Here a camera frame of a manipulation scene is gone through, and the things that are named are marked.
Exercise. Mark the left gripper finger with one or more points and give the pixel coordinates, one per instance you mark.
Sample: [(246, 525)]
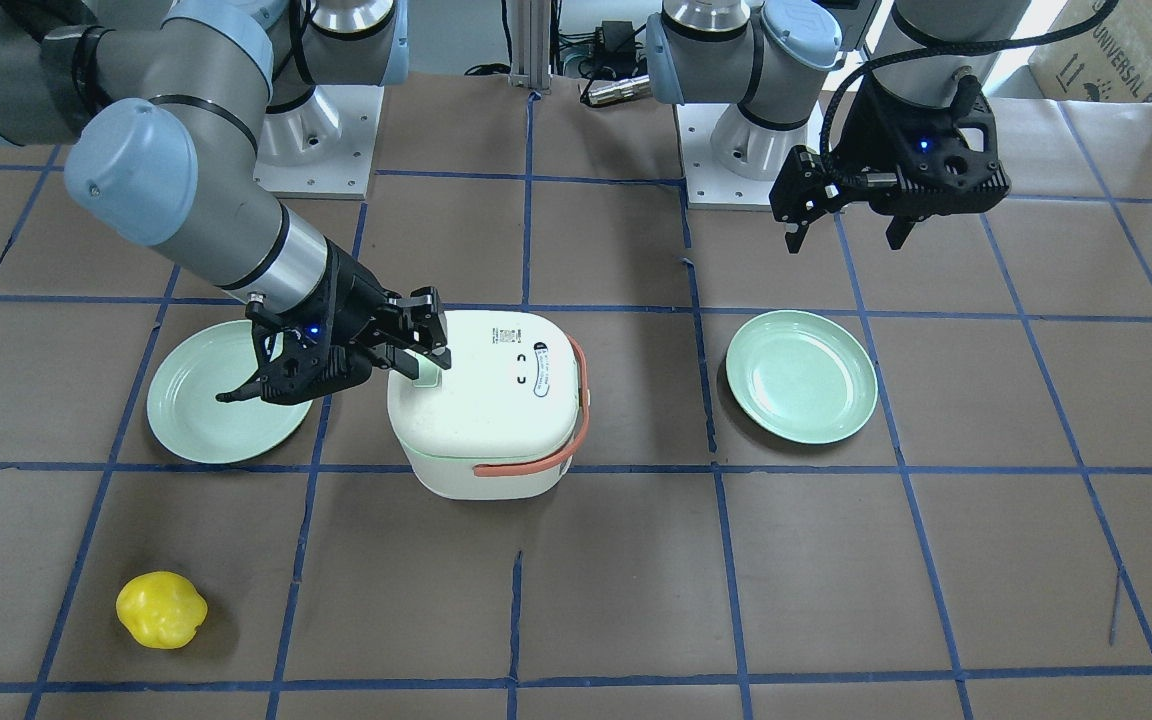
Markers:
[(795, 236), (899, 229)]

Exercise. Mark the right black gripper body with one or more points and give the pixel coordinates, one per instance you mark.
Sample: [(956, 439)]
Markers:
[(360, 297)]

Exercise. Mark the aluminium frame post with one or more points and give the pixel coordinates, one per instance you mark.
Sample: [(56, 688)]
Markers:
[(531, 38)]

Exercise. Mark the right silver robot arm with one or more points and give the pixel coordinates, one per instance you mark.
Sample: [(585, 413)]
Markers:
[(164, 125)]

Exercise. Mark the yellow toy lemon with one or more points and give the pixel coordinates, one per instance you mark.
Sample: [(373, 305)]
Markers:
[(161, 610)]

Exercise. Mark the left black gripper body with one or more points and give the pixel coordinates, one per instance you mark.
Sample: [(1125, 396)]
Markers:
[(873, 137)]

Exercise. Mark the cardboard box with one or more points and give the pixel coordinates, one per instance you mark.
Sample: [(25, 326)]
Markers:
[(1111, 62)]

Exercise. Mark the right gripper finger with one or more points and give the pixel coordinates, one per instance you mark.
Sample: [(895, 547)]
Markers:
[(283, 381), (408, 324)]

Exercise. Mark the green plate far side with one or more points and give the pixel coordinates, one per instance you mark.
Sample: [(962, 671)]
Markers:
[(801, 377)]

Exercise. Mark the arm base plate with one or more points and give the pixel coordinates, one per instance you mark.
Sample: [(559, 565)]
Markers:
[(729, 162), (323, 148)]

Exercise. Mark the white rice cooker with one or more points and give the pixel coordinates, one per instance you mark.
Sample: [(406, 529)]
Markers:
[(506, 419)]

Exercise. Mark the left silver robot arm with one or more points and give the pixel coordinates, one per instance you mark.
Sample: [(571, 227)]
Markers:
[(771, 60)]

